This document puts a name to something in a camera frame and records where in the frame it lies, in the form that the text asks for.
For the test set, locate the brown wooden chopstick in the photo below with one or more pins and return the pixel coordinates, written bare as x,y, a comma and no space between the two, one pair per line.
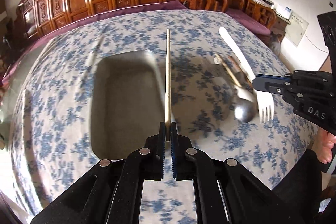
242,75

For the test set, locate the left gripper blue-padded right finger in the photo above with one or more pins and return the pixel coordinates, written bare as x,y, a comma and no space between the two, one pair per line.
175,151

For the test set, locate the light bamboo chopstick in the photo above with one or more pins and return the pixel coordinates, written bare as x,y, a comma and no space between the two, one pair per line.
167,87

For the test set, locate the blue floral tablecloth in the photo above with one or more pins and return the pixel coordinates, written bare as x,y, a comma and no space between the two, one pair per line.
50,129

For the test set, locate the stainless steel tray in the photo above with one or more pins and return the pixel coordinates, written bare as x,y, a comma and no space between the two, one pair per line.
128,104

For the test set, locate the white plastic fork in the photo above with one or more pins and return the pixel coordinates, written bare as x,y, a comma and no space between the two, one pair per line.
264,99

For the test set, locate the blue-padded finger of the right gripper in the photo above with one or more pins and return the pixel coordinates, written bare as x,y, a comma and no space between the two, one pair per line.
272,84

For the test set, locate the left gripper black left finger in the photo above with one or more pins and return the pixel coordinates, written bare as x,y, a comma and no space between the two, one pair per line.
160,154

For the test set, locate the purple bench cushion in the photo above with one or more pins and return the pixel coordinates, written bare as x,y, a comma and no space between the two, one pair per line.
246,19

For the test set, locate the person's right hand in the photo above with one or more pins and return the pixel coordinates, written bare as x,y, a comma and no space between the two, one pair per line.
325,143

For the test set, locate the steel spoon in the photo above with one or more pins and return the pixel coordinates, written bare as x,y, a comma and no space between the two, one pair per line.
245,102

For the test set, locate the white paper on wall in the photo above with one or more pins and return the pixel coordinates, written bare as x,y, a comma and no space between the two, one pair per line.
296,29

